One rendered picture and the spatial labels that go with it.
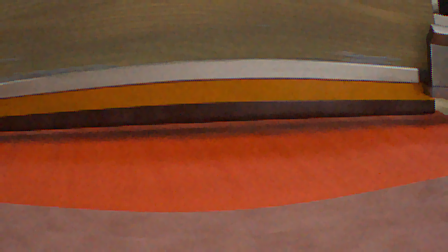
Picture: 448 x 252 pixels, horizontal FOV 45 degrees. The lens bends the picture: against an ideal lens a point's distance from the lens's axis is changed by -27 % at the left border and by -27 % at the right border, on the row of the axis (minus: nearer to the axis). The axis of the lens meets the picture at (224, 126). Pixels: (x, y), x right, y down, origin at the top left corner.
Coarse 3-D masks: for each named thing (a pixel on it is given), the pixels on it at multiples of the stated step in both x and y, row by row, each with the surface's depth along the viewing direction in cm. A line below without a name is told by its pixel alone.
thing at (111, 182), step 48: (0, 144) 35; (48, 144) 35; (96, 144) 35; (144, 144) 36; (0, 192) 25; (48, 192) 26; (96, 192) 27; (144, 192) 27; (192, 192) 27; (0, 240) 19; (48, 240) 20; (96, 240) 21; (144, 240) 21; (192, 240) 22; (240, 240) 22
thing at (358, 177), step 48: (192, 144) 36; (240, 144) 36; (288, 144) 35; (336, 144) 35; (384, 144) 35; (432, 144) 34; (240, 192) 27; (288, 192) 27; (336, 192) 27; (384, 192) 26; (432, 192) 25; (288, 240) 21; (336, 240) 21; (384, 240) 20; (432, 240) 19
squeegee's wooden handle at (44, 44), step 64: (0, 0) 33; (64, 0) 34; (128, 0) 35; (192, 0) 35; (256, 0) 36; (320, 0) 37; (384, 0) 37; (0, 64) 34; (64, 64) 35; (128, 64) 35
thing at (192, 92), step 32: (32, 96) 36; (64, 96) 36; (96, 96) 36; (128, 96) 37; (160, 96) 37; (192, 96) 37; (224, 96) 38; (256, 96) 38; (288, 96) 38; (320, 96) 39; (352, 96) 39; (384, 96) 39; (416, 96) 40
